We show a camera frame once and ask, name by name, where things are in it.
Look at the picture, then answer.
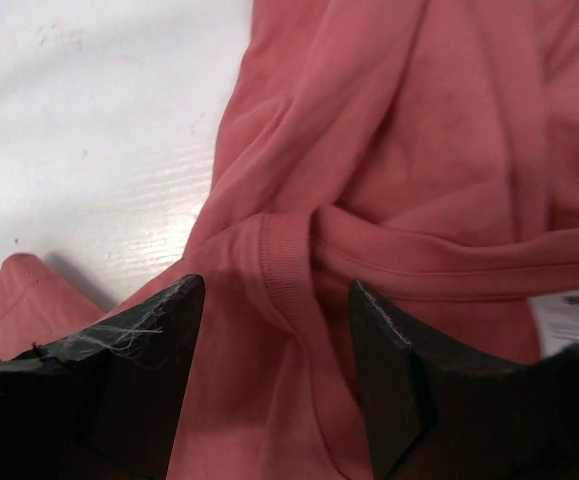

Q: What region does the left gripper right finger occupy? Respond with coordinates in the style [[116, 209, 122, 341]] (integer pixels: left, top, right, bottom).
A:
[[349, 281, 579, 479]]

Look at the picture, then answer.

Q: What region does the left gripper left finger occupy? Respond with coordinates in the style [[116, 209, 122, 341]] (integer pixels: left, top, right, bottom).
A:
[[0, 275, 205, 479]]

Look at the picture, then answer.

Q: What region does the red t shirt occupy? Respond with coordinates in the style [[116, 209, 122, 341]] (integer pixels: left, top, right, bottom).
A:
[[0, 1, 579, 479]]

